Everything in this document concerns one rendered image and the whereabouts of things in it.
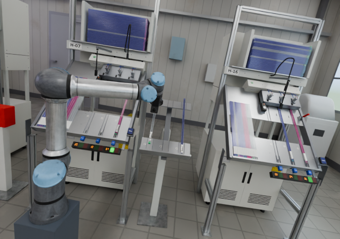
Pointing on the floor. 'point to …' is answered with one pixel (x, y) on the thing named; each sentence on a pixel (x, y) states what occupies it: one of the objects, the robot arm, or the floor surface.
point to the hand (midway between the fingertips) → (155, 106)
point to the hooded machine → (316, 122)
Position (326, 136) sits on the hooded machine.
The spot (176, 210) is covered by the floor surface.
